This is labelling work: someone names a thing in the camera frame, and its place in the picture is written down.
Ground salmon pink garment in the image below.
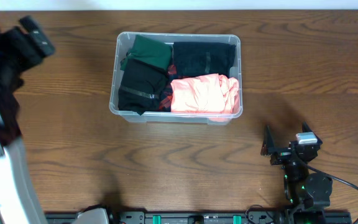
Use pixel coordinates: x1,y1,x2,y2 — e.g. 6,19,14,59
170,73,242,123

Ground red navy plaid shirt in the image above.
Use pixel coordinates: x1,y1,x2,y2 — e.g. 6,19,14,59
158,64,185,112

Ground navy garment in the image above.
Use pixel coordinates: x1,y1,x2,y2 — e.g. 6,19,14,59
173,42,236,79

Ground dark green garment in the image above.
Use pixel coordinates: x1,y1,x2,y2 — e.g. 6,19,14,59
121,35,172,72

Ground black garment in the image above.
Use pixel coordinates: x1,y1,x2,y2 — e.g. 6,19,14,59
118,59,168,115

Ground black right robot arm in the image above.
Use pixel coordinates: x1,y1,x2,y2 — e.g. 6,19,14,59
260,123,333,223

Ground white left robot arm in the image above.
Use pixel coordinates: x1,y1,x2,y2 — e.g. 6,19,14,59
0,16,112,223

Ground clear plastic storage bin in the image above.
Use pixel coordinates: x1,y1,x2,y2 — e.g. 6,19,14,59
109,31,244,126

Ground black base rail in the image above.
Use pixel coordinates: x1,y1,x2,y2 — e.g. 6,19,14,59
45,210,352,224

